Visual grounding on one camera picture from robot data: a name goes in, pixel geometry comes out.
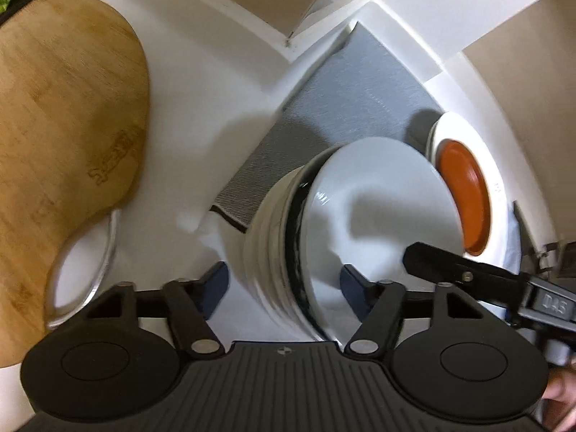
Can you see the orange round plate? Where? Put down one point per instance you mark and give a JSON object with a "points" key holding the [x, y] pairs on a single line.
{"points": [[465, 198]]}

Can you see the person's right hand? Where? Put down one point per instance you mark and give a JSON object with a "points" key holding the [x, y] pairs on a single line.
{"points": [[561, 393]]}

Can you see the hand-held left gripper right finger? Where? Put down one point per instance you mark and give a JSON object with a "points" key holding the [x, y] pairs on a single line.
{"points": [[354, 284]]}

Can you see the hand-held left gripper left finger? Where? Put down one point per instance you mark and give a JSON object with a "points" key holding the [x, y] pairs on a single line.
{"points": [[215, 287]]}

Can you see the grey mat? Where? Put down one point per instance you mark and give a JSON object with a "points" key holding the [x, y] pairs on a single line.
{"points": [[360, 99]]}

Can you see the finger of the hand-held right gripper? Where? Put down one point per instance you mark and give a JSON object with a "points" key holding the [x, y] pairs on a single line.
{"points": [[443, 265]]}

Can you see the round metal rim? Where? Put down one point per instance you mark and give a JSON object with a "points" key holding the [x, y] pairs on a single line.
{"points": [[105, 256]]}

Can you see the white ribbed bowl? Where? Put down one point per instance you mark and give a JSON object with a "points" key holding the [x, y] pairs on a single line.
{"points": [[265, 252]]}

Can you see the wooden cutting board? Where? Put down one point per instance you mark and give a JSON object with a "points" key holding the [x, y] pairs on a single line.
{"points": [[58, 144]]}

